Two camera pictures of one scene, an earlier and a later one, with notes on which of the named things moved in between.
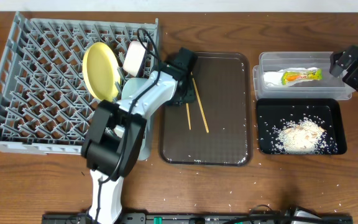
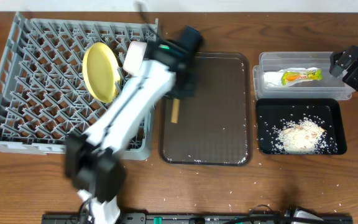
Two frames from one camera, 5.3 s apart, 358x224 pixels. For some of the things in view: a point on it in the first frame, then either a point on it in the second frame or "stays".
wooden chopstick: [188, 115] to [175, 111]
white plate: [135, 55] stays
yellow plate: [101, 68] stays
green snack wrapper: [290, 76] stays
